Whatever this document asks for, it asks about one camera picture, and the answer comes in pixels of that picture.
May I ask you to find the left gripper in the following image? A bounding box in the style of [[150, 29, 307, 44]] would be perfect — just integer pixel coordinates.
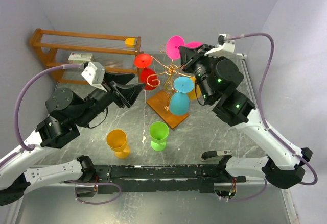
[[75, 69, 146, 127]]

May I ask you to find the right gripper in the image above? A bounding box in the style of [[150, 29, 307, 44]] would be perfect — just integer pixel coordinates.
[[179, 43, 220, 102]]

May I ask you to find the pink wine glass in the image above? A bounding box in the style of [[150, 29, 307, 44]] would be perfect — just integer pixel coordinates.
[[166, 35, 202, 60]]

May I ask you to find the red wine glass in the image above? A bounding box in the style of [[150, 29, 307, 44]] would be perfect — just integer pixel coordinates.
[[134, 53, 158, 91]]

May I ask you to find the orange wine glass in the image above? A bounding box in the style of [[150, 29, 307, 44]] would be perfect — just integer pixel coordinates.
[[106, 129, 130, 159], [187, 77, 201, 100]]

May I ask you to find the blue wine glass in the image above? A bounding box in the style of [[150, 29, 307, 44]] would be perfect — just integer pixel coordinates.
[[169, 77, 194, 116]]

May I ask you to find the green wine glass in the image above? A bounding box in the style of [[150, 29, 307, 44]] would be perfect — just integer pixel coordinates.
[[149, 121, 169, 151]]

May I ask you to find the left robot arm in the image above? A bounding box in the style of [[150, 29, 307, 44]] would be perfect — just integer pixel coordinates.
[[1, 73, 145, 206]]

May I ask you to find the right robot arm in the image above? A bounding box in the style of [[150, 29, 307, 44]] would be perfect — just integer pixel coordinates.
[[178, 44, 312, 189]]

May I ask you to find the wooden shelf rack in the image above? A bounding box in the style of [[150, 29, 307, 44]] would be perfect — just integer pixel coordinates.
[[29, 29, 143, 69]]

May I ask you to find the yellow block on shelf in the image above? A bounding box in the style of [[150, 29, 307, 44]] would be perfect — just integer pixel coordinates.
[[125, 38, 137, 48]]

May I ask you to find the white box on shelf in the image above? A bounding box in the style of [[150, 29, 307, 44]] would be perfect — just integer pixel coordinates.
[[68, 52, 94, 64]]

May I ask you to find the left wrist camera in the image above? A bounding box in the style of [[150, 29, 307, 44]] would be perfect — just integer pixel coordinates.
[[81, 62, 106, 91]]

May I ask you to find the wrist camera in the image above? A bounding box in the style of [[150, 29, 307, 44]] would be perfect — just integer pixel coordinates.
[[81, 62, 106, 91], [204, 34, 235, 58]]

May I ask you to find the gold wire glass rack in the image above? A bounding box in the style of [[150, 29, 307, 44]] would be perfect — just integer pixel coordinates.
[[146, 54, 191, 129]]

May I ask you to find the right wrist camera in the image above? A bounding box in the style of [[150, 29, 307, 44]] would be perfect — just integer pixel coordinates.
[[204, 34, 235, 58]]

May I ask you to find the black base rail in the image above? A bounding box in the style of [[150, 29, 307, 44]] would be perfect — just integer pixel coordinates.
[[77, 164, 234, 193]]

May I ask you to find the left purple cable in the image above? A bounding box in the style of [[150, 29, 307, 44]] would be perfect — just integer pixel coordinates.
[[0, 64, 85, 168]]

